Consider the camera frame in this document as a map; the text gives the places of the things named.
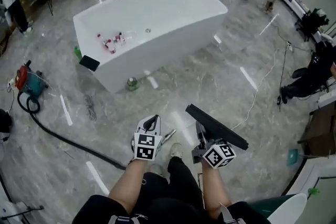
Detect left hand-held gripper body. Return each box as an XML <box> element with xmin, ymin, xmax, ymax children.
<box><xmin>131</xmin><ymin>125</ymin><xmax>164</xmax><ymax>161</ymax></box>

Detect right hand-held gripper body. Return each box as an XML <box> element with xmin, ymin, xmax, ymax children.
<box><xmin>192</xmin><ymin>138</ymin><xmax>236</xmax><ymax>170</ymax></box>

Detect silver vacuum cleaner wand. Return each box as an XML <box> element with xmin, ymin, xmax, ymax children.
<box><xmin>160</xmin><ymin>129</ymin><xmax>176</xmax><ymax>145</ymax></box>

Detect black floor nozzle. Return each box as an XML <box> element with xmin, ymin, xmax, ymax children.
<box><xmin>185</xmin><ymin>103</ymin><xmax>249</xmax><ymax>151</ymax></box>

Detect person's left forearm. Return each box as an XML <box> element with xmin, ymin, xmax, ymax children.
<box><xmin>108</xmin><ymin>158</ymin><xmax>148</xmax><ymax>215</ymax></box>

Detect person's right forearm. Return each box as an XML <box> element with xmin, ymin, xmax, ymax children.
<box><xmin>202</xmin><ymin>165</ymin><xmax>233</xmax><ymax>220</ymax></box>

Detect teal and red vacuum cleaner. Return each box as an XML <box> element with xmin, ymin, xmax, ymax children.
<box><xmin>15</xmin><ymin>60</ymin><xmax>49</xmax><ymax>99</ymax></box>

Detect person's white shoe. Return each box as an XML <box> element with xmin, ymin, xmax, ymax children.
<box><xmin>170</xmin><ymin>142</ymin><xmax>183</xmax><ymax>158</ymax></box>

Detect green glass jar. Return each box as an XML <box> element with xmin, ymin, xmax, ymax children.
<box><xmin>125</xmin><ymin>77</ymin><xmax>139</xmax><ymax>92</ymax></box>

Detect person's black trousers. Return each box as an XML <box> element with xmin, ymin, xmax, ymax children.
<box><xmin>73</xmin><ymin>156</ymin><xmax>271</xmax><ymax>224</ymax></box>

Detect dark green and white chair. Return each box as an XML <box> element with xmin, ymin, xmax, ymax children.
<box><xmin>246</xmin><ymin>193</ymin><xmax>308</xmax><ymax>224</ymax></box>

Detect black tablet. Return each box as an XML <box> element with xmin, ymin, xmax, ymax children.
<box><xmin>79</xmin><ymin>55</ymin><xmax>101</xmax><ymax>72</ymax></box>

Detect pile of red-capped bottles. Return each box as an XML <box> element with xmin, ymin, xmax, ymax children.
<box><xmin>96</xmin><ymin>31</ymin><xmax>132</xmax><ymax>55</ymax></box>

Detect white curved counter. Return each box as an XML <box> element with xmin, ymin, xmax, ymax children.
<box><xmin>280</xmin><ymin>156</ymin><xmax>336</xmax><ymax>224</ymax></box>

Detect brown wooden desk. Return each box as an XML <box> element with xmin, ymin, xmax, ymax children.
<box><xmin>297</xmin><ymin>105</ymin><xmax>336</xmax><ymax>157</ymax></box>

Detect white bathtub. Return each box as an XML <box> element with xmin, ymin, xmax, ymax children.
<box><xmin>72</xmin><ymin>0</ymin><xmax>228</xmax><ymax>94</ymax></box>

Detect black bag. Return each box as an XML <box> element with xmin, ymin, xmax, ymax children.
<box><xmin>0</xmin><ymin>109</ymin><xmax>13</xmax><ymax>140</ymax></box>

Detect black office chair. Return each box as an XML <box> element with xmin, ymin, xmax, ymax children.
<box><xmin>295</xmin><ymin>7</ymin><xmax>330</xmax><ymax>42</ymax></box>

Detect white cable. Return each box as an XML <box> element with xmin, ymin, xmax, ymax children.
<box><xmin>230</xmin><ymin>48</ymin><xmax>279</xmax><ymax>131</ymax></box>

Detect black vacuum hose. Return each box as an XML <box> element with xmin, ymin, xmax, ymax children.
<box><xmin>17</xmin><ymin>90</ymin><xmax>129</xmax><ymax>170</ymax></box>

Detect black cable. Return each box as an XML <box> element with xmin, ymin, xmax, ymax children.
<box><xmin>277</xmin><ymin>41</ymin><xmax>292</xmax><ymax>112</ymax></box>

